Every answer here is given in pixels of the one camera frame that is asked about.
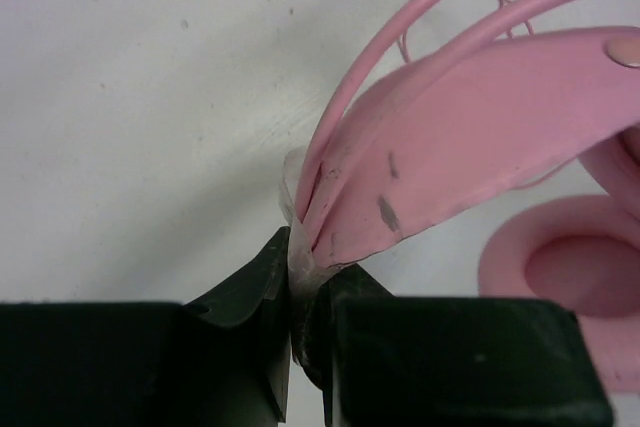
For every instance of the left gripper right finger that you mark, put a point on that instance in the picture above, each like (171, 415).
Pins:
(386, 360)

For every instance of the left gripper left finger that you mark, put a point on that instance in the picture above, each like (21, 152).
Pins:
(220, 360)

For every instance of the pink headphones with cable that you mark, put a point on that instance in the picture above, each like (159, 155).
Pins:
(487, 113)

